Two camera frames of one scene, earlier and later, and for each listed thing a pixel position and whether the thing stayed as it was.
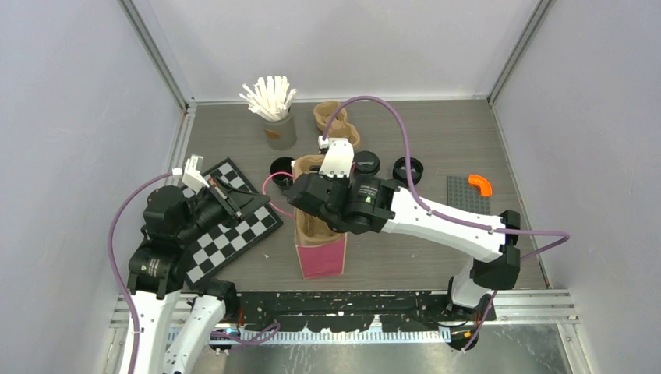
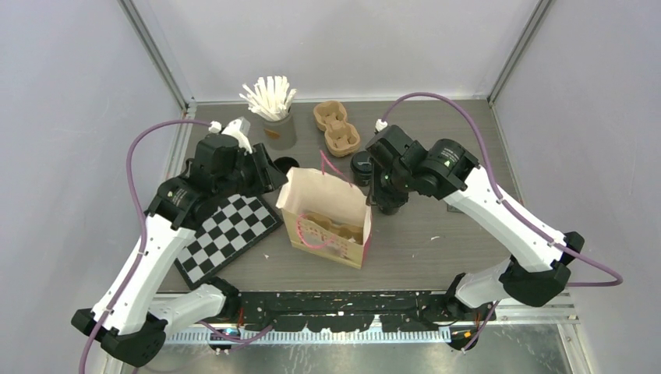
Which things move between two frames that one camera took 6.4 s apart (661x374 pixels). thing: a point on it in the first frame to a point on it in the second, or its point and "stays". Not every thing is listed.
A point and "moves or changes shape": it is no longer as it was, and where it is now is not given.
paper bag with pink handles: x=320 y=252 moves or changes shape
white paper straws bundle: x=271 y=99 stays
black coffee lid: x=367 y=162 stays
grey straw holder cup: x=281 y=134 stays
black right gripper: x=343 y=181 to x=376 y=192
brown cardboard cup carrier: x=340 y=128 stays
